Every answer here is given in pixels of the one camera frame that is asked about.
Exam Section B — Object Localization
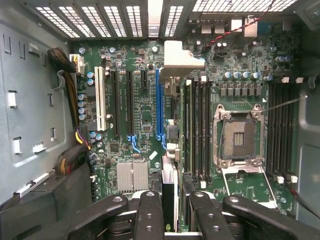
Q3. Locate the braided power wire bundle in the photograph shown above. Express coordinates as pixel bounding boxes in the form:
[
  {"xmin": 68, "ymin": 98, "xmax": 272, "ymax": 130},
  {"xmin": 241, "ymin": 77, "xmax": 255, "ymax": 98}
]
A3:
[{"xmin": 47, "ymin": 47, "xmax": 91, "ymax": 176}]

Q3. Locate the red black wire pair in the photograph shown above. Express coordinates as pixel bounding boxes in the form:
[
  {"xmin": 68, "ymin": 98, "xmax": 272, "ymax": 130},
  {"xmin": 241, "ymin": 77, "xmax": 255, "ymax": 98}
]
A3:
[{"xmin": 284, "ymin": 179, "xmax": 320, "ymax": 213}]

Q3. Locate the short black expansion slot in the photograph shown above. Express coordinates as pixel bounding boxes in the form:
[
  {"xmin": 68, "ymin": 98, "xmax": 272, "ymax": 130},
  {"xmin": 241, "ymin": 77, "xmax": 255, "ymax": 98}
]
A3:
[{"xmin": 141, "ymin": 70, "xmax": 149, "ymax": 90}]

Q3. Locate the blue expansion slot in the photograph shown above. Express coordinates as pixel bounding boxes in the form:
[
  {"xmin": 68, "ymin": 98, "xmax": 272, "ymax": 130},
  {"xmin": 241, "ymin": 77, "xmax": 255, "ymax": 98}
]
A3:
[{"xmin": 155, "ymin": 69, "xmax": 165, "ymax": 141}]

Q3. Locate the silver chipset heatsink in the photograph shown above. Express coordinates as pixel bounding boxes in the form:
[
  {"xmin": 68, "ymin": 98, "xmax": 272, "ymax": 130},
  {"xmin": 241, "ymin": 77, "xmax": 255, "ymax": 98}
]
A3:
[{"xmin": 116, "ymin": 161, "xmax": 150, "ymax": 193}]

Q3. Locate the green motherboard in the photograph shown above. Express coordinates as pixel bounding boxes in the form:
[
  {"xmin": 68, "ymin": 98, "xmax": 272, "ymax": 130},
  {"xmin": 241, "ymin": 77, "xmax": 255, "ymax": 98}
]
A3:
[{"xmin": 72, "ymin": 14, "xmax": 301, "ymax": 216}]

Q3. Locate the black plastic fan shroud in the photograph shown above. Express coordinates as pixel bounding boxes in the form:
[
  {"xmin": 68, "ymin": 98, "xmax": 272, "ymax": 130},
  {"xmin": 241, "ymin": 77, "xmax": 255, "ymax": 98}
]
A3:
[{"xmin": 0, "ymin": 162, "xmax": 93, "ymax": 240}]

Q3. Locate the red black twisted wire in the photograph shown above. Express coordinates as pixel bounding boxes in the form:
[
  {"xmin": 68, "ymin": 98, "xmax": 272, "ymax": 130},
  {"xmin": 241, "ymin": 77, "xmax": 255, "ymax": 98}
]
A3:
[{"xmin": 203, "ymin": 0, "xmax": 278, "ymax": 50}]

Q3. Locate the long black expansion slot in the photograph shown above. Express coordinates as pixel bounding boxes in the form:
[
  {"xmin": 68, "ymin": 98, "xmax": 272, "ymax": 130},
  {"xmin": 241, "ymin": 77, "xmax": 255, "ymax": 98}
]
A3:
[
  {"xmin": 111, "ymin": 70, "xmax": 121, "ymax": 137},
  {"xmin": 126, "ymin": 71, "xmax": 136, "ymax": 137}
]

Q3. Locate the socket locking lever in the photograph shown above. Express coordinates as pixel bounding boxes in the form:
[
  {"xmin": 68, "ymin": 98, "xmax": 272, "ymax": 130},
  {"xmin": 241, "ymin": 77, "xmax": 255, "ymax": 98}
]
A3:
[{"xmin": 262, "ymin": 95, "xmax": 309, "ymax": 113}]

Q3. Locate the white expansion slot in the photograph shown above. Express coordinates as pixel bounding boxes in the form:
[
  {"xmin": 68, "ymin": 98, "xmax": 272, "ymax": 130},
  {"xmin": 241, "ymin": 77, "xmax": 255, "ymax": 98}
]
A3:
[{"xmin": 93, "ymin": 66, "xmax": 107, "ymax": 132}]

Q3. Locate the open black PC case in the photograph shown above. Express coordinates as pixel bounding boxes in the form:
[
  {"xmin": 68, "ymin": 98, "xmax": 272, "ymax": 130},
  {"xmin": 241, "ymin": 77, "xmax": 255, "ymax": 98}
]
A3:
[{"xmin": 0, "ymin": 0, "xmax": 320, "ymax": 240}]

